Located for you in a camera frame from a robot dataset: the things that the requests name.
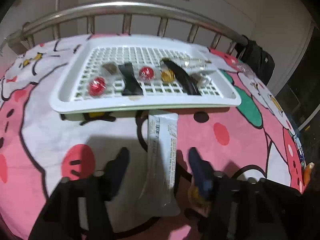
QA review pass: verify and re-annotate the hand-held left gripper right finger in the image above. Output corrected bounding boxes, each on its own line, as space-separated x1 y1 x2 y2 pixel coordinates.
188 147 303 240

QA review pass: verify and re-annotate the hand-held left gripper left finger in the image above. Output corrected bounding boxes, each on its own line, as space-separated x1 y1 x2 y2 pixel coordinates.
29 147 130 240

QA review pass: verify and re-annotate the gold foil candy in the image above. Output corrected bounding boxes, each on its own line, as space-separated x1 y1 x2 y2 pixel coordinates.
187 185 213 217
160 69 175 83

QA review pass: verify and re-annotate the long white sachet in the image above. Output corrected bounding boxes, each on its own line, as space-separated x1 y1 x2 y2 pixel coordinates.
137 114 181 217

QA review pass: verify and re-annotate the white perforated plastic tray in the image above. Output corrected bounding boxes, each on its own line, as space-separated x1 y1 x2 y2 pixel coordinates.
50 35 242 115

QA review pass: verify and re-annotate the red foil candy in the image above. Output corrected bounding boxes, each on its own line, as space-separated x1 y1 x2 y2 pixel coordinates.
87 76 107 97
139 66 155 82

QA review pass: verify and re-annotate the short black sachet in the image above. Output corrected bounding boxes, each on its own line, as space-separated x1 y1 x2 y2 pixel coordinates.
117 62 143 96

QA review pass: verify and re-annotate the brown candy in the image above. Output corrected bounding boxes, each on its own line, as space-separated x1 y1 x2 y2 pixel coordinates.
102 63 118 77
191 72 213 85

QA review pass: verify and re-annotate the long black sachet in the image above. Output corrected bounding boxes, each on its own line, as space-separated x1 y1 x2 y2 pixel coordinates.
161 59 202 96

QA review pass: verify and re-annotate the pink cartoon printed blanket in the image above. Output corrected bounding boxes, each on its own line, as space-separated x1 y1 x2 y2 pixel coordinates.
0 34 310 240

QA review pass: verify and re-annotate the blue clear wrapper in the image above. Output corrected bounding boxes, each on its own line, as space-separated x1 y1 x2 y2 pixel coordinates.
292 132 305 163

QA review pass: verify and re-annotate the orange object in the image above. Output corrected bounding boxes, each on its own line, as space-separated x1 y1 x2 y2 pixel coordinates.
302 162 315 184

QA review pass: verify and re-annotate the crumpled clear wrapper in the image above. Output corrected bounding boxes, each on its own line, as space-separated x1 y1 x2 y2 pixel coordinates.
235 62 254 77

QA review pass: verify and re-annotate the black bag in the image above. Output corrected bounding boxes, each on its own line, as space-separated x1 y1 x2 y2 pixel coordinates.
240 36 275 85

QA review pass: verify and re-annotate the steel bed rail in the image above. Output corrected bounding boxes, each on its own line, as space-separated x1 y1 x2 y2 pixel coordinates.
0 2 248 53

